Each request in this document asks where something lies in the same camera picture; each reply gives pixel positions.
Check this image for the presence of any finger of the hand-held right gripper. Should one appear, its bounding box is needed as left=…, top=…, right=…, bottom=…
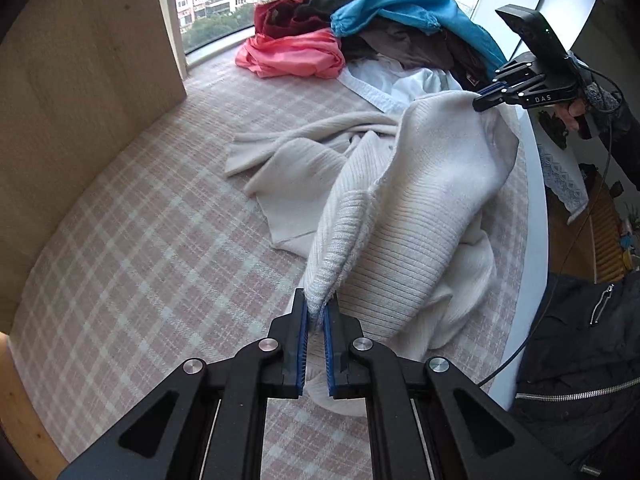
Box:
left=476, top=58, right=544, bottom=97
left=472, top=90, right=532, bottom=113

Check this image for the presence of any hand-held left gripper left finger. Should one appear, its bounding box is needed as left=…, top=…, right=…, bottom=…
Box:
left=57, top=288, right=307, bottom=480

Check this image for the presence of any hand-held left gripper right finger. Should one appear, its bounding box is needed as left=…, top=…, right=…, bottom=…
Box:
left=323, top=295, right=581, bottom=480

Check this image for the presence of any cream knit cardigan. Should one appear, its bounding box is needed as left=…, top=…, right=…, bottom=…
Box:
left=223, top=89, right=521, bottom=418

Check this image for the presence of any person's right hand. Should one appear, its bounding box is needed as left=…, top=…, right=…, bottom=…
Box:
left=555, top=100, right=589, bottom=132

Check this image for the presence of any white shirt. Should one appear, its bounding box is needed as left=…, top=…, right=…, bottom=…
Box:
left=340, top=55, right=466, bottom=113

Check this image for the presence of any white lace cloth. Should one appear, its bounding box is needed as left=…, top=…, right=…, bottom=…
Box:
left=537, top=142, right=591, bottom=226

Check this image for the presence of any dark brown garment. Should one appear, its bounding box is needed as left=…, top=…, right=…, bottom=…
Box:
left=345, top=20, right=496, bottom=88

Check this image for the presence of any blue garment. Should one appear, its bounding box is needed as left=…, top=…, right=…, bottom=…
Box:
left=330, top=0, right=506, bottom=68

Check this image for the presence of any slatted wooden cabinet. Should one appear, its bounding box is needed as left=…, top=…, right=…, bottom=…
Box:
left=547, top=165, right=640, bottom=281

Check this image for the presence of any black garment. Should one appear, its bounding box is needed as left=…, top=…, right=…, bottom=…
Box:
left=290, top=0, right=371, bottom=31

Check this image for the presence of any pink garment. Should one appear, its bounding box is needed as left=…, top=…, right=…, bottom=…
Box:
left=235, top=29, right=347, bottom=79

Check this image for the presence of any dark red garment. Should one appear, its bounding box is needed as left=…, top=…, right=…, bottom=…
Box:
left=254, top=0, right=313, bottom=41

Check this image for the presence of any person's black jacket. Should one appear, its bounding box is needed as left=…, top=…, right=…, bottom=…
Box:
left=515, top=270, right=640, bottom=480

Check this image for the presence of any light wooden cabinet panel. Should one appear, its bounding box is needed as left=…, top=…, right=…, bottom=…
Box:
left=0, top=0, right=188, bottom=331

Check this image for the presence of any black cable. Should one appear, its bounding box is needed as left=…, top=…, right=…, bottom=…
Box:
left=477, top=52, right=626, bottom=388

